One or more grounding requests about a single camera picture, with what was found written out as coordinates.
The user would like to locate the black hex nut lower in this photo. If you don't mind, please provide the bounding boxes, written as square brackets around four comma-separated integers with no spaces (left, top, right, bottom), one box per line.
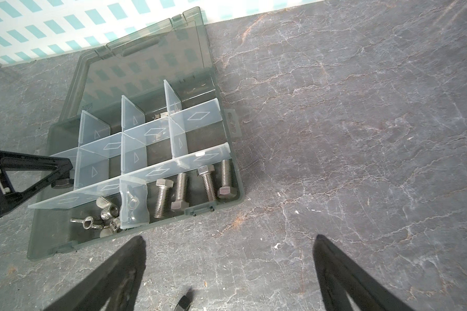
[174,295,192,311]

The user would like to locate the dark hex bolt large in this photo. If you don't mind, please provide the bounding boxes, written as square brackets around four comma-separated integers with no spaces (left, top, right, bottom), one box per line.
[217,159,237,200]

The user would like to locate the green transparent compartment organizer box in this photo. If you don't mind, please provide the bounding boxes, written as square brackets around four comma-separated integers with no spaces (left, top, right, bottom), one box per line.
[27,6,245,260]

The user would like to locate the silver wing nut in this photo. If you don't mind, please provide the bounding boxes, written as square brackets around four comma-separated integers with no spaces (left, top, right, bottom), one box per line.
[70,216,105,230]
[95,196,119,221]
[126,190,140,218]

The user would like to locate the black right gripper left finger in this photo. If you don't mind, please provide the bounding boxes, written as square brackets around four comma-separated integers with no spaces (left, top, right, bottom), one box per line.
[46,236,147,310]

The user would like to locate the silver hex bolt short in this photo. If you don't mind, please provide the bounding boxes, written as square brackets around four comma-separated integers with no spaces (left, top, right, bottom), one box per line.
[171,172,189,212]

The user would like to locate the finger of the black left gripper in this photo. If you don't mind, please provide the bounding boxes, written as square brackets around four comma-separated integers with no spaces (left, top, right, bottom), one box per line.
[0,150,74,218]

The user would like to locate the black flange bolt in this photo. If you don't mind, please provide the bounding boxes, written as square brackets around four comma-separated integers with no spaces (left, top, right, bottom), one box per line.
[51,178,74,189]

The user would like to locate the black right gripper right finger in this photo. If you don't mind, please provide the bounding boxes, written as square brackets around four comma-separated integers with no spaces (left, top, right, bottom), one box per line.
[313,235,412,310]

